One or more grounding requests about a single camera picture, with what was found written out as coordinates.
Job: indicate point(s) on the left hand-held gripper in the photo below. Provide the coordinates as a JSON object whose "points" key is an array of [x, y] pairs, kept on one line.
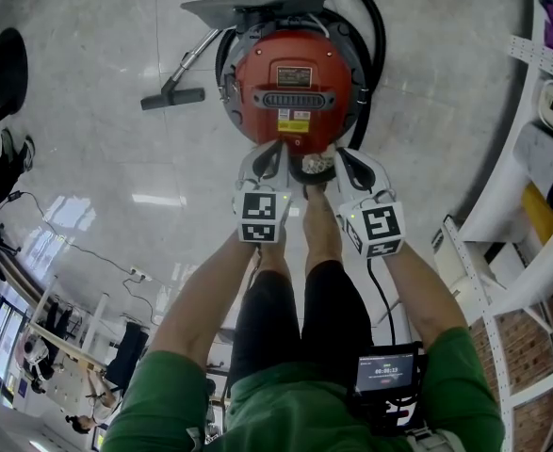
{"points": [[259, 214]]}

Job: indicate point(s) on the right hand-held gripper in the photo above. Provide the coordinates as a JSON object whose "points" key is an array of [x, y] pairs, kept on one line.
{"points": [[375, 226]]}

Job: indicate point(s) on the person's right forearm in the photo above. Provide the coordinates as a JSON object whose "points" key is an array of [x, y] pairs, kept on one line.
{"points": [[422, 295]]}

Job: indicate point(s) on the person's left forearm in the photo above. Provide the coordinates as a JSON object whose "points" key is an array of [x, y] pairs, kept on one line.
{"points": [[200, 295]]}

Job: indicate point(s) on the red vacuum cleaner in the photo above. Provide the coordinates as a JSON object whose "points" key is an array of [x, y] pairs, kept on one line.
{"points": [[378, 31]]}

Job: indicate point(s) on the person's right shoe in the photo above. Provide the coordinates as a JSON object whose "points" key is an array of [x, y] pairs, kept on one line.
{"points": [[318, 163]]}

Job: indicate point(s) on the person's right leg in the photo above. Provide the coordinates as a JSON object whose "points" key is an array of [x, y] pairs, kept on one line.
{"points": [[320, 233]]}

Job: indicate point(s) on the person's leg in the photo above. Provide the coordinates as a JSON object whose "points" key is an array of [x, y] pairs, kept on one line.
{"points": [[271, 259], [320, 233]]}

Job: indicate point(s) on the person's left leg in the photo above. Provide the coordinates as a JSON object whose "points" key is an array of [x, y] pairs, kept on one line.
{"points": [[271, 259]]}

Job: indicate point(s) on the metal wand with black nozzle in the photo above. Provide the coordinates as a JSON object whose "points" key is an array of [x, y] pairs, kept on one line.
{"points": [[177, 96]]}

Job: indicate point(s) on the white metal shelving unit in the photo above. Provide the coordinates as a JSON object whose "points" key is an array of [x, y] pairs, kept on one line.
{"points": [[497, 191]]}

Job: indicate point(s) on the black shorts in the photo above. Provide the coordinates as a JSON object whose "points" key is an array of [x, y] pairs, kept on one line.
{"points": [[266, 318]]}

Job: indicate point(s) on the white power strip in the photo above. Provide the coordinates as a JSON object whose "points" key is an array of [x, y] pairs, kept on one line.
{"points": [[140, 273]]}

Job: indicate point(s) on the grey flat board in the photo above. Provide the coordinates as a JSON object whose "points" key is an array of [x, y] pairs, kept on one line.
{"points": [[257, 0]]}

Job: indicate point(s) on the grey storage bin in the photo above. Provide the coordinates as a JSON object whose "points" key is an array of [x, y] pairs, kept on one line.
{"points": [[540, 153]]}

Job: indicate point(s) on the yellow bucket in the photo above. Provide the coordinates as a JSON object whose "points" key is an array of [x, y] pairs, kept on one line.
{"points": [[540, 214]]}

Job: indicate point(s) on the wrist-mounted screen device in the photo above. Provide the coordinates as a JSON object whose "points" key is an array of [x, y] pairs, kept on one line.
{"points": [[384, 372]]}

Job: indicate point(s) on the green shirt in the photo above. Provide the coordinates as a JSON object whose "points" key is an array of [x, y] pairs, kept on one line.
{"points": [[295, 412]]}

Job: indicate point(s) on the round wooden table black base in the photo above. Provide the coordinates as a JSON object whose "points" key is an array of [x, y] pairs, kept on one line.
{"points": [[7, 64]]}

